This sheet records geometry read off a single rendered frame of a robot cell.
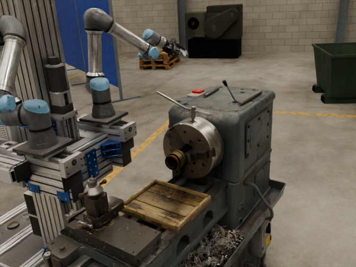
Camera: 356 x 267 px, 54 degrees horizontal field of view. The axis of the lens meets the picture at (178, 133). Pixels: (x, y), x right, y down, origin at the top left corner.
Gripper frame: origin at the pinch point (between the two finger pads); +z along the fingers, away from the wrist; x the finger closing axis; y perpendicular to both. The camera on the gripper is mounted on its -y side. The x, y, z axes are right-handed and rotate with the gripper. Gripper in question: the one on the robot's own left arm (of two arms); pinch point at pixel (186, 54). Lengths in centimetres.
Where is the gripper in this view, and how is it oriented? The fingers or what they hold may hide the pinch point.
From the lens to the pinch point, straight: 258.4
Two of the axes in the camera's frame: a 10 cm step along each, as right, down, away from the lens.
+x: 6.0, -4.2, -6.8
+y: -0.2, 8.5, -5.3
